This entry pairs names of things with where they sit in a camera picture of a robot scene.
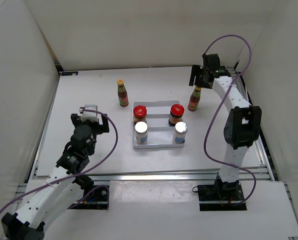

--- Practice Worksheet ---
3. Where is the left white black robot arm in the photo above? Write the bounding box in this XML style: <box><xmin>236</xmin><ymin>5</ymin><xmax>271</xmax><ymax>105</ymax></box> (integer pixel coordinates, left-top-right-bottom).
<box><xmin>1</xmin><ymin>107</ymin><xmax>114</xmax><ymax>240</ymax></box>

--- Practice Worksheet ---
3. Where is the purple cable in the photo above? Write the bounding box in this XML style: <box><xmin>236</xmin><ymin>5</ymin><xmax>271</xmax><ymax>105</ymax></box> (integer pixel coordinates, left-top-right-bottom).
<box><xmin>203</xmin><ymin>34</ymin><xmax>256</xmax><ymax>206</ymax></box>
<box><xmin>0</xmin><ymin>108</ymin><xmax>119</xmax><ymax>235</ymax></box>

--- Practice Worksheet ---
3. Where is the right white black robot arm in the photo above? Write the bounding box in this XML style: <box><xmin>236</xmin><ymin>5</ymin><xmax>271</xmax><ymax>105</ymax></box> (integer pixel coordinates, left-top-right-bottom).
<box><xmin>189</xmin><ymin>54</ymin><xmax>262</xmax><ymax>200</ymax></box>

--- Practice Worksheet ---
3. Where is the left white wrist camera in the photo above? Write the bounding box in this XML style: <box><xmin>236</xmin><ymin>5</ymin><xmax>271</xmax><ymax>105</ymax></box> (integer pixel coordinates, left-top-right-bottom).
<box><xmin>79</xmin><ymin>104</ymin><xmax>99</xmax><ymax>123</ymax></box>

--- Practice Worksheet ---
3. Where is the black table label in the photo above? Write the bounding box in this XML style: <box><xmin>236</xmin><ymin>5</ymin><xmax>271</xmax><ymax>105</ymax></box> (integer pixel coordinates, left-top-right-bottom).
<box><xmin>226</xmin><ymin>66</ymin><xmax>235</xmax><ymax>71</ymax></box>
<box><xmin>61</xmin><ymin>71</ymin><xmax>79</xmax><ymax>76</ymax></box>

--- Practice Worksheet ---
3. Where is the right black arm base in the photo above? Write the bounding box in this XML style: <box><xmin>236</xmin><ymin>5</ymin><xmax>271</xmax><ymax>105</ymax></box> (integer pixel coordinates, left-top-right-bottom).
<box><xmin>192</xmin><ymin>184</ymin><xmax>247</xmax><ymax>212</ymax></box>

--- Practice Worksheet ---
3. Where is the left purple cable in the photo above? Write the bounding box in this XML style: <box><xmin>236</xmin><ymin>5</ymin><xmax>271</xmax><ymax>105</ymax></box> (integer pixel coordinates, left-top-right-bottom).
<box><xmin>0</xmin><ymin>108</ymin><xmax>119</xmax><ymax>235</ymax></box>

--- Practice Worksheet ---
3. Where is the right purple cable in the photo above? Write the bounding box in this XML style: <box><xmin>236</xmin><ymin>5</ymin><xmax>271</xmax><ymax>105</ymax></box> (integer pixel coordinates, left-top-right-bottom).
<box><xmin>203</xmin><ymin>34</ymin><xmax>256</xmax><ymax>206</ymax></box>

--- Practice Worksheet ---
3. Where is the red-lid chili jar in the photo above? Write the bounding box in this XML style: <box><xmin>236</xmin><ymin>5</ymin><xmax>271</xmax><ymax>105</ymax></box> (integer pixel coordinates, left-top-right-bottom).
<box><xmin>133</xmin><ymin>105</ymin><xmax>147</xmax><ymax>124</ymax></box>
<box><xmin>168</xmin><ymin>104</ymin><xmax>184</xmax><ymax>127</ymax></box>

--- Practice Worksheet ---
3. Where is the right black table label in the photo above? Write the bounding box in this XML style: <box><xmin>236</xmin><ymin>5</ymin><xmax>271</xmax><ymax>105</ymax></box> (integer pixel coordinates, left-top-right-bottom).
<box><xmin>226</xmin><ymin>66</ymin><xmax>235</xmax><ymax>71</ymax></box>

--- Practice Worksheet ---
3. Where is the white tiered organizer tray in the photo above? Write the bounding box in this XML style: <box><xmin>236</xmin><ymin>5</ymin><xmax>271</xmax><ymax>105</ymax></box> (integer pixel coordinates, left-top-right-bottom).
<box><xmin>132</xmin><ymin>100</ymin><xmax>184</xmax><ymax>150</ymax></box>

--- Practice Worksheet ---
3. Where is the silver-cap spice shaker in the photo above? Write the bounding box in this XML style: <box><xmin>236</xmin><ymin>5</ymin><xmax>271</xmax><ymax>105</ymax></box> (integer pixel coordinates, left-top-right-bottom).
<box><xmin>172</xmin><ymin>121</ymin><xmax>188</xmax><ymax>144</ymax></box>
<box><xmin>135</xmin><ymin>121</ymin><xmax>148</xmax><ymax>145</ymax></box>

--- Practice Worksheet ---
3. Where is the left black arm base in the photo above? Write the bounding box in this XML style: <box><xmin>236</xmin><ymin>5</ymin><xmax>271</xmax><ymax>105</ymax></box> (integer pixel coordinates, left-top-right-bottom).
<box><xmin>68</xmin><ymin>181</ymin><xmax>110</xmax><ymax>210</ymax></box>

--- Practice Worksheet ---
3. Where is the yellow-cap sauce bottle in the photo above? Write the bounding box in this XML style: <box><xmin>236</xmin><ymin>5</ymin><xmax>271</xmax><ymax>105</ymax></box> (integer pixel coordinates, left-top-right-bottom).
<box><xmin>117</xmin><ymin>79</ymin><xmax>129</xmax><ymax>107</ymax></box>
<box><xmin>188</xmin><ymin>86</ymin><xmax>202</xmax><ymax>112</ymax></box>

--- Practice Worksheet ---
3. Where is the left black table label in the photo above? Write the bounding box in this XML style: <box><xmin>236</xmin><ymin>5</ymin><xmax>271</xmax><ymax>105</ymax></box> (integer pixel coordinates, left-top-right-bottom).
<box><xmin>61</xmin><ymin>71</ymin><xmax>79</xmax><ymax>76</ymax></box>

